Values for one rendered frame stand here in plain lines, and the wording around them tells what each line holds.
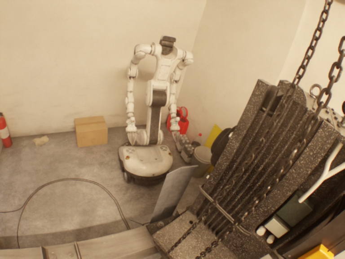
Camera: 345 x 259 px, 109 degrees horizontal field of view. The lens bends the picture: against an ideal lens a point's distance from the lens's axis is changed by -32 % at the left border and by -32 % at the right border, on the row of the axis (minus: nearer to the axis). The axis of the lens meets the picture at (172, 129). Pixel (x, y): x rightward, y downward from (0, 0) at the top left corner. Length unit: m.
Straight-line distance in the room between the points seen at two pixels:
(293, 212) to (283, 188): 0.14
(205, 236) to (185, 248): 0.13
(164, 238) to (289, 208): 0.54
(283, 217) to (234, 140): 0.36
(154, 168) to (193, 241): 1.13
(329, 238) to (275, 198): 0.24
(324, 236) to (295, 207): 0.17
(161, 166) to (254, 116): 1.45
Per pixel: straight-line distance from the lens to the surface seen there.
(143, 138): 1.77
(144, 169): 1.85
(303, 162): 0.59
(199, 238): 0.92
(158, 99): 1.65
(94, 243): 1.09
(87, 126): 2.46
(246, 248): 0.90
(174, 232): 0.89
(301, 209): 0.72
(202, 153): 2.43
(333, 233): 0.63
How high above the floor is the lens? 1.69
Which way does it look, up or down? 33 degrees down
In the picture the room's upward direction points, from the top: 17 degrees clockwise
